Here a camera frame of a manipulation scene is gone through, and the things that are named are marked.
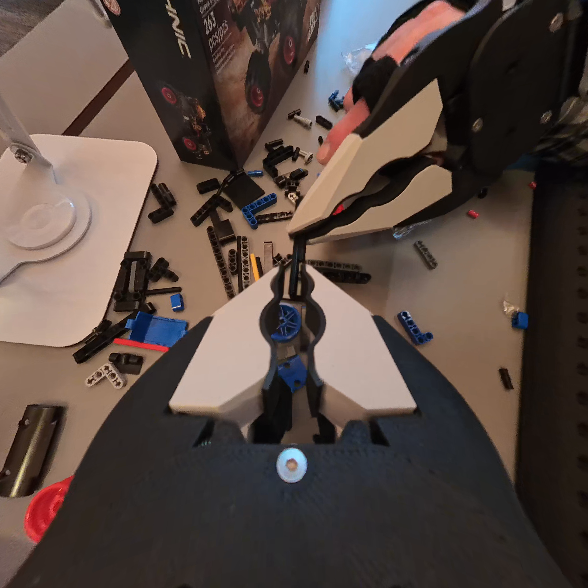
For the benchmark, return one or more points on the light grey pin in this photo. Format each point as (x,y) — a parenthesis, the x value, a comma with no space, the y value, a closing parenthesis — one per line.
(305,156)

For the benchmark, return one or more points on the blue hinged panel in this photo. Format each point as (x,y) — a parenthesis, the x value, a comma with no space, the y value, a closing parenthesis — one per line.
(156,328)

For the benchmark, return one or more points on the blue small L beam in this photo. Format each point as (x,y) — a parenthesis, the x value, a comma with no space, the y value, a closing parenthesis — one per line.
(413,328)

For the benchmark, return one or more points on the red wheel rim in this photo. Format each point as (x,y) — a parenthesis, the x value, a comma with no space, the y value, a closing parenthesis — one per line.
(46,510)

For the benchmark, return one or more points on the dark grey short beam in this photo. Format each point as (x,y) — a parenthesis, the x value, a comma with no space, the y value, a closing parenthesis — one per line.
(426,255)

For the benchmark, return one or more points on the clear plastic scrap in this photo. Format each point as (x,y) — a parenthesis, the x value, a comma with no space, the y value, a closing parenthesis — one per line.
(509,307)

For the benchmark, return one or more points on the black thin liftarm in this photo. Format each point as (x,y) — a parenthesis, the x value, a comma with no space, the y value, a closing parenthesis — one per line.
(323,121)

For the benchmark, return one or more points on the grey axle pin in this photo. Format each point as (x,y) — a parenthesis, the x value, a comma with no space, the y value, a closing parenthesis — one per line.
(301,120)

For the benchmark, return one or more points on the blue flat panel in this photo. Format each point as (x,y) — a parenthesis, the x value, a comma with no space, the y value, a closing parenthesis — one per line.
(291,374)

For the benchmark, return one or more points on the short yellow axle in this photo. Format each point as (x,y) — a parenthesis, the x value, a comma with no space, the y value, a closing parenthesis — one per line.
(255,266)

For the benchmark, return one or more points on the book stand with white base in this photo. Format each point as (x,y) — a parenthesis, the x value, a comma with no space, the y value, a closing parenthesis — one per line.
(101,193)

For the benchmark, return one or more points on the black cylindrical panel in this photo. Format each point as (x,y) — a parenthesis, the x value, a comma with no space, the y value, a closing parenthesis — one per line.
(32,450)

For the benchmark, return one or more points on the monster truck toy set box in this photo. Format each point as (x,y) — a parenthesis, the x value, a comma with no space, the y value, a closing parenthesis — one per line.
(160,69)

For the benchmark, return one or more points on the long grey beam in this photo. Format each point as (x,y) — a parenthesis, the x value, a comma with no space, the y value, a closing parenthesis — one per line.
(335,265)

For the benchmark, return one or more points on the blue wheel rim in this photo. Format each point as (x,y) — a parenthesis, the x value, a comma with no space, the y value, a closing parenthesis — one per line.
(287,321)

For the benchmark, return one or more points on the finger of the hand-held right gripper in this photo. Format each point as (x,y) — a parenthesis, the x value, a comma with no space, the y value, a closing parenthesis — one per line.
(367,165)
(413,197)

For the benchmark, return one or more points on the black short thin beam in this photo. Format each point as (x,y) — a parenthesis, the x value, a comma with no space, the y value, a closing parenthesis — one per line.
(296,271)

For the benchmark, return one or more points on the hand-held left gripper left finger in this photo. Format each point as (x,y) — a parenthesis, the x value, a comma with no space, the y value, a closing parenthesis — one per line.
(216,367)

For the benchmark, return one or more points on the black square tile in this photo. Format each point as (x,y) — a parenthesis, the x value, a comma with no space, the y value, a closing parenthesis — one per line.
(246,190)

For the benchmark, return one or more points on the small blue connector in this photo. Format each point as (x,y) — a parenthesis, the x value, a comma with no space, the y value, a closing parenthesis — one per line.
(177,302)

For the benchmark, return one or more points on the light grey L beam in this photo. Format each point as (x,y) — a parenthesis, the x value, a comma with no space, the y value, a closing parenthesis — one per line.
(112,374)

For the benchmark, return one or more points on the grey desk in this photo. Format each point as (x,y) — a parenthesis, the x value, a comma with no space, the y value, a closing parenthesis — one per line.
(459,285)

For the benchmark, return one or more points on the blue small block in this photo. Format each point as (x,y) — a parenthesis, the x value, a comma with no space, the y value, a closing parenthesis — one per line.
(520,320)

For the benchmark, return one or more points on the person's right hand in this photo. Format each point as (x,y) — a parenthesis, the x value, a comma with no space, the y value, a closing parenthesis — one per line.
(349,124)

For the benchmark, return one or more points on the black pin connector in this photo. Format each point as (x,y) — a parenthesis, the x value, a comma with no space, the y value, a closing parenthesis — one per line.
(506,379)

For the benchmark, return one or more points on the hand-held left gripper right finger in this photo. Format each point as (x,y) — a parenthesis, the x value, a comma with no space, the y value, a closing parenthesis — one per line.
(367,367)

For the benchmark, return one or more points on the red axle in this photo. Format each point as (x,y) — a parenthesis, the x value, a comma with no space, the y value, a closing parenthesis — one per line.
(140,344)

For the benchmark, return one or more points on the blue large L beam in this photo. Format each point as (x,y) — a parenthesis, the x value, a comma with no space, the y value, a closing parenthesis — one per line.
(250,213)

